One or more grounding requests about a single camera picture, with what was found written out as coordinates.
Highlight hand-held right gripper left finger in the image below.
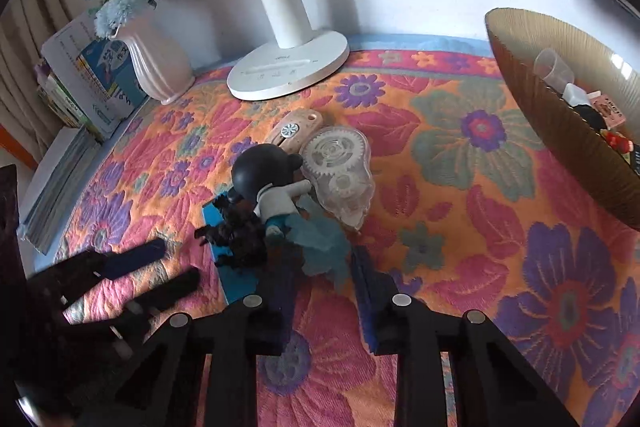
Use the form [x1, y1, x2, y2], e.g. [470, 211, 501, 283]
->
[75, 252, 302, 427]

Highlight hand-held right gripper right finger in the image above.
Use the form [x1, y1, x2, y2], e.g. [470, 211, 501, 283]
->
[351, 247, 576, 427]

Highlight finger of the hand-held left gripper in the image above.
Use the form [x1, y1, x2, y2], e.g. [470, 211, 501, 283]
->
[32, 237, 169, 304]
[59, 268, 201, 327]

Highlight teal translucent toy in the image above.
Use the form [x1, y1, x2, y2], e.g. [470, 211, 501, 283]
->
[287, 199, 353, 293]

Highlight gold ribbed bowl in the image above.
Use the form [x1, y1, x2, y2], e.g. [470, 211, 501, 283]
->
[484, 8, 640, 230]

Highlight white usb charger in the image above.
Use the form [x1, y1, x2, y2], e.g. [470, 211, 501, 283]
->
[564, 83, 591, 106]

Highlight red cartoon figure keychain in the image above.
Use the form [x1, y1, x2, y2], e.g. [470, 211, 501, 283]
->
[575, 104, 636, 158]

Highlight clear plastic measuring cup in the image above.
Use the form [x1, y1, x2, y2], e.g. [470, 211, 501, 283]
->
[533, 48, 576, 90]

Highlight pink acrylic capybara block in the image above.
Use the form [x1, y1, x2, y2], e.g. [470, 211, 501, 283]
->
[587, 92, 628, 128]

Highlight black toy gun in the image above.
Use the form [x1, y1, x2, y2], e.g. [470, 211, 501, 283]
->
[194, 197, 268, 268]

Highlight floral woven tablecloth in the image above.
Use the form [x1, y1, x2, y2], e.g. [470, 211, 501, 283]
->
[52, 34, 640, 427]

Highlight stack of flat booklets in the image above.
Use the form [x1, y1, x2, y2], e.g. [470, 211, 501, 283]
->
[20, 127, 103, 255]

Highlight black helmet figurine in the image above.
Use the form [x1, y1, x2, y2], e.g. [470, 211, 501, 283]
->
[227, 144, 312, 240]

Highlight clear gear correction tape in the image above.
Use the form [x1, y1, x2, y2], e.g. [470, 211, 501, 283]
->
[300, 126, 376, 230]

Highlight row of upright books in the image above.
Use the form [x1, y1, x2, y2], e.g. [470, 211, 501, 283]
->
[35, 62, 96, 130]

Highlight beige correction tape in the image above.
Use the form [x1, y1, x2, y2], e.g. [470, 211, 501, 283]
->
[265, 108, 323, 152]

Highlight white ribbed vase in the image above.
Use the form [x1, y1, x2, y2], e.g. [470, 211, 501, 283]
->
[111, 9, 196, 106]

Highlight beige curtain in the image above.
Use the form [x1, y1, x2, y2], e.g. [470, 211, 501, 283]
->
[0, 0, 81, 168]

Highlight white desk lamp base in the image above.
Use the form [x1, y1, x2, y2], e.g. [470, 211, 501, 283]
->
[226, 0, 350, 102]

